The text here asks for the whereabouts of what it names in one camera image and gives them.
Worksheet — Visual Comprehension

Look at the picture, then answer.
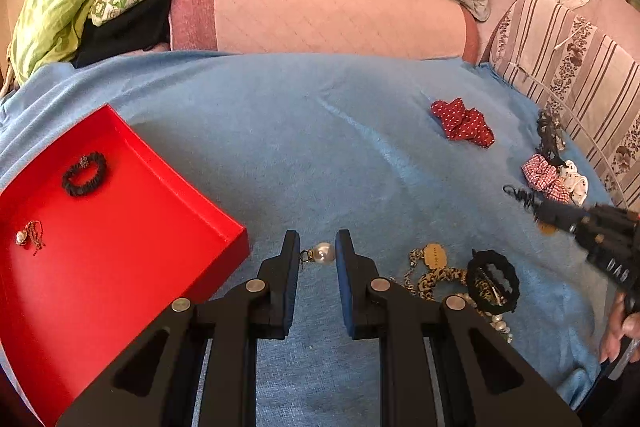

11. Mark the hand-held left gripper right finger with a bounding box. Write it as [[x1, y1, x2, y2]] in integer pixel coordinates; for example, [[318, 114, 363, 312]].
[[335, 229, 583, 427]]

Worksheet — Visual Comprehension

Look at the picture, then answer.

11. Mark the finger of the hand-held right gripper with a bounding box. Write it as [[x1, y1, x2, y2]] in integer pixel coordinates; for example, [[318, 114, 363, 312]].
[[534, 199, 593, 234]]

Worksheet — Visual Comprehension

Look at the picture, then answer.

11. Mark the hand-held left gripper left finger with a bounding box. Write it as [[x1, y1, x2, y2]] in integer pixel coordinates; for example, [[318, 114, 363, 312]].
[[56, 230, 302, 427]]

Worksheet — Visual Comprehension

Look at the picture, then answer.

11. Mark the black spiral cord gold pendant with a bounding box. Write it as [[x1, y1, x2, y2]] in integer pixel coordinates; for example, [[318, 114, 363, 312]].
[[503, 184, 559, 236]]

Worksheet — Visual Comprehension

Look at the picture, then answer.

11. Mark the pearl drop earring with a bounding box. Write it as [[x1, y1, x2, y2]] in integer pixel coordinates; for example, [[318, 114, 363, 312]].
[[299, 242, 336, 266]]

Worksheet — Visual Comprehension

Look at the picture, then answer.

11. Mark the leopard chain bracelet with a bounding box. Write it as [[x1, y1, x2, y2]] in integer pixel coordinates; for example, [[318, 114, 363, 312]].
[[403, 249, 469, 303]]

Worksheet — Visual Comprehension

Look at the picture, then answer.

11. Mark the black round hair clip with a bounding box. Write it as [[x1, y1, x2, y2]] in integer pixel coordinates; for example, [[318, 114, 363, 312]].
[[466, 250, 521, 313]]

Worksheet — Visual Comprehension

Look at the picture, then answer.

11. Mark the gold tag hair clip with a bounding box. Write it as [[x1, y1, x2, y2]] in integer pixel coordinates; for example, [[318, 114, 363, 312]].
[[423, 245, 453, 267]]

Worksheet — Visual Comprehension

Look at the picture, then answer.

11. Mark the white pearl necklace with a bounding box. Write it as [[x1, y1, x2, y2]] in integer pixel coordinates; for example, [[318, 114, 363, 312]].
[[452, 293, 516, 346]]

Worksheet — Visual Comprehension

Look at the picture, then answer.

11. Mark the red tray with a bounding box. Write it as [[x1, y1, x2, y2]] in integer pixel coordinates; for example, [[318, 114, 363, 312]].
[[0, 104, 250, 427]]

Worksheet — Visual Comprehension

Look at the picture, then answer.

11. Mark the black beaded bracelet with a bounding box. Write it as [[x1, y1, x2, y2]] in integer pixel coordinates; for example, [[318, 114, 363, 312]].
[[62, 152, 108, 198]]

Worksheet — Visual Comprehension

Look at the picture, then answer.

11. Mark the pearl pendant chain necklace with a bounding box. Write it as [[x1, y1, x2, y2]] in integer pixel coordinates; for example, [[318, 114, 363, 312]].
[[15, 220, 47, 253]]

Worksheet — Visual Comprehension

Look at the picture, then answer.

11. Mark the person's right hand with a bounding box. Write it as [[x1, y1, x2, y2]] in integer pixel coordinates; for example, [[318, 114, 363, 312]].
[[599, 312, 640, 364]]

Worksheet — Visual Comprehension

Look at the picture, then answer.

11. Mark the white dotted bow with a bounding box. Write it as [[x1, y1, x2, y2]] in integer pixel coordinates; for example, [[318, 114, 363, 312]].
[[557, 160, 590, 206]]

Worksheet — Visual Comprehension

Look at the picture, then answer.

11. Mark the red checked bow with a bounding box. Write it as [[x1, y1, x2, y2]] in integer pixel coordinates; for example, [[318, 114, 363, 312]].
[[521, 153, 571, 202]]

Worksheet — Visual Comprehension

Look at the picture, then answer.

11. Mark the red polka dot scrunchie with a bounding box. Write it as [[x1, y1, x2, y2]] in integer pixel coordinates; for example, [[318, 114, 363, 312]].
[[431, 98, 496, 150]]

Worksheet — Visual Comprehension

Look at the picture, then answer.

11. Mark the blue blanket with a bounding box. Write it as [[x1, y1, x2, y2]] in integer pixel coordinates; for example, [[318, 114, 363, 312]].
[[0, 51, 617, 427]]

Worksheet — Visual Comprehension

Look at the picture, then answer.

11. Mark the striped floral cushion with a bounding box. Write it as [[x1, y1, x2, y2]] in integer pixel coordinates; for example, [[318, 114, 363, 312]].
[[488, 0, 640, 208]]

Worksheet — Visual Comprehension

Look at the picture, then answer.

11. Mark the pink mattress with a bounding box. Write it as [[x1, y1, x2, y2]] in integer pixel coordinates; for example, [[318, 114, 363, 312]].
[[169, 0, 521, 66]]

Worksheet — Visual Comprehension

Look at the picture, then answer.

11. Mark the black cloth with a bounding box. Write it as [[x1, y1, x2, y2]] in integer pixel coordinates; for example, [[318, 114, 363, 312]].
[[74, 0, 179, 68]]

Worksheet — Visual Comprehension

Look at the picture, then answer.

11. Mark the black lace hair tie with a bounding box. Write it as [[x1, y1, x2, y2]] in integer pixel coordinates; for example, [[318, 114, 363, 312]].
[[536, 110, 567, 166]]

